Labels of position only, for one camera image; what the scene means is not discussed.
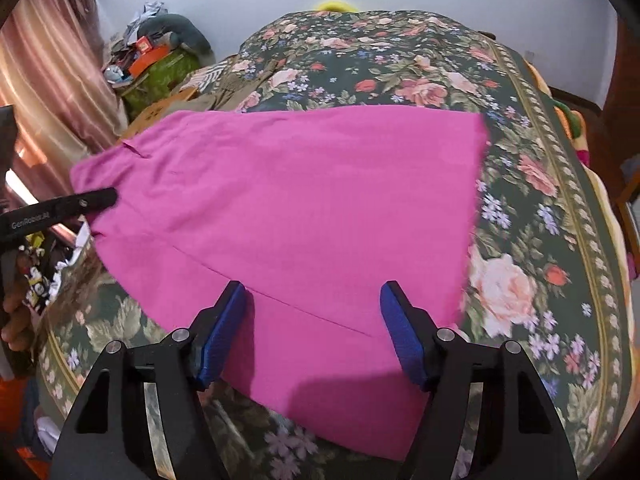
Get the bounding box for person's printed clothing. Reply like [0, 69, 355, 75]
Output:
[17, 225, 93, 316]

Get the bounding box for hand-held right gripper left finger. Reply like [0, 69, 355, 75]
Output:
[50, 280, 248, 480]

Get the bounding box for floral blanket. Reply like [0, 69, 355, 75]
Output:
[37, 10, 632, 480]

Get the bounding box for pink pants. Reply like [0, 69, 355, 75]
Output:
[69, 105, 494, 462]

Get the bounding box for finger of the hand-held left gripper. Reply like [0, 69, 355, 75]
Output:
[47, 187, 120, 227]

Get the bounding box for orange box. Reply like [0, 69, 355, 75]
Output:
[131, 44, 172, 75]

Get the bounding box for striped cloth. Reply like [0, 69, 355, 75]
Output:
[186, 62, 232, 95]

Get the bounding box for person's left hand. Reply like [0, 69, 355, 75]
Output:
[0, 277, 38, 355]

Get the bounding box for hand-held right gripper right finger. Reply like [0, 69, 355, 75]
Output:
[379, 280, 581, 480]

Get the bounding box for pile of clothes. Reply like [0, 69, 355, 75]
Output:
[124, 1, 172, 32]

